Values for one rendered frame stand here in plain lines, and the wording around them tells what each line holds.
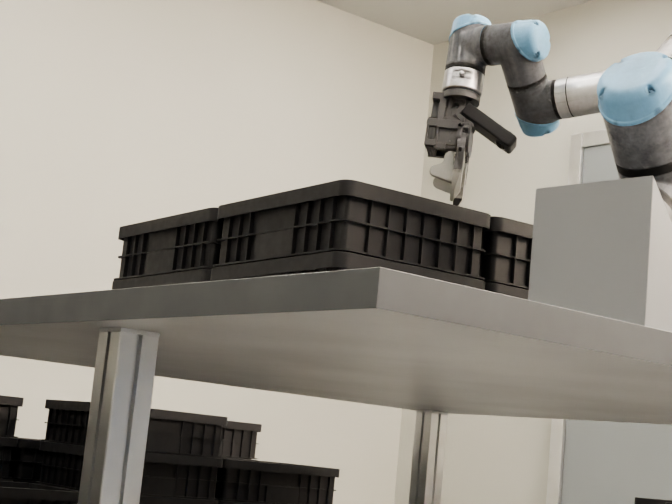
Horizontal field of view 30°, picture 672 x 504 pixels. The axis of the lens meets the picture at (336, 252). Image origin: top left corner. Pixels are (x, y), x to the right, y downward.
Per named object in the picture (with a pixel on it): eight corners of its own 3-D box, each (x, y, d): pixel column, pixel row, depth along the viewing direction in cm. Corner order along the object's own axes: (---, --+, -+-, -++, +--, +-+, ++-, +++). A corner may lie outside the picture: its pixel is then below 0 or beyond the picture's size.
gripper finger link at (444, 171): (425, 197, 227) (433, 155, 231) (458, 201, 226) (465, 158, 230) (424, 189, 224) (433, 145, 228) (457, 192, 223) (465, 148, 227)
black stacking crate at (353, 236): (488, 287, 202) (494, 218, 204) (339, 257, 186) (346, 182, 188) (346, 299, 235) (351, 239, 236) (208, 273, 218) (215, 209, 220)
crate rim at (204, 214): (350, 248, 236) (352, 236, 237) (212, 219, 220) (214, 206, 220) (242, 263, 269) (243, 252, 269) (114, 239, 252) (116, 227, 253)
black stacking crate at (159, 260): (344, 299, 235) (350, 239, 237) (207, 273, 218) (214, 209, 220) (236, 307, 267) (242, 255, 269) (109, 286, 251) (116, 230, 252)
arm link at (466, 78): (485, 84, 238) (483, 66, 230) (482, 106, 237) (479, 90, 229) (446, 80, 239) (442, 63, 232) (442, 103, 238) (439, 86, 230)
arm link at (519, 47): (561, 65, 233) (509, 71, 239) (545, 10, 228) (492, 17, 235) (545, 84, 227) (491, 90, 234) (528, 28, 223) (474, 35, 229)
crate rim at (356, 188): (494, 229, 204) (495, 215, 204) (345, 193, 187) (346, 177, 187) (351, 248, 236) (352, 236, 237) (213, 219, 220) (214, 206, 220)
